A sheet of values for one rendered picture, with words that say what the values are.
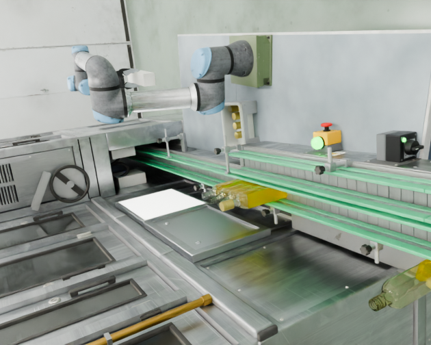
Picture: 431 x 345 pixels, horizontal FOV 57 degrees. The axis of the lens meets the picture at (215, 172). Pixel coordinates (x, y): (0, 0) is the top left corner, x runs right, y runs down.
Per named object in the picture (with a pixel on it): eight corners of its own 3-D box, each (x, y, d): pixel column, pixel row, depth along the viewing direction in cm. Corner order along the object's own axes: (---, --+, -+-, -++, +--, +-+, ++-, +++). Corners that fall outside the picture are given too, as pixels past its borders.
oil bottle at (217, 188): (252, 187, 173) (211, 198, 163) (252, 174, 172) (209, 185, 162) (260, 189, 169) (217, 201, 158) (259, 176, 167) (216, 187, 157)
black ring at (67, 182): (91, 196, 229) (53, 205, 219) (84, 160, 224) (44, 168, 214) (93, 198, 225) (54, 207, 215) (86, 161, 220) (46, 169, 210)
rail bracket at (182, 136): (193, 152, 239) (159, 159, 228) (189, 124, 235) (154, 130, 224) (196, 152, 235) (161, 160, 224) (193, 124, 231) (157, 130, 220)
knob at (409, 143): (413, 153, 116) (424, 154, 113) (403, 156, 114) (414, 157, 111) (413, 137, 115) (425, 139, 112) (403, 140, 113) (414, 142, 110)
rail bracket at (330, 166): (343, 165, 126) (312, 174, 120) (343, 142, 125) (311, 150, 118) (354, 166, 123) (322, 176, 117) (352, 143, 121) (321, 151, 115)
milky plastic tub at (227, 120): (239, 146, 199) (224, 148, 195) (234, 100, 194) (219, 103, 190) (260, 148, 184) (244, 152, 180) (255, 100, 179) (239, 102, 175)
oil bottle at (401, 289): (426, 271, 108) (361, 306, 96) (432, 254, 106) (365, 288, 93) (446, 283, 104) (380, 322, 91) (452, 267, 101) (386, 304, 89)
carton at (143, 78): (137, 69, 219) (126, 70, 216) (154, 72, 199) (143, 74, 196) (138, 80, 221) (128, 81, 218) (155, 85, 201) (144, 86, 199)
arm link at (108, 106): (228, 78, 160) (87, 88, 146) (228, 114, 166) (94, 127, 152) (220, 73, 170) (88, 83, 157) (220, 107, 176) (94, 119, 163)
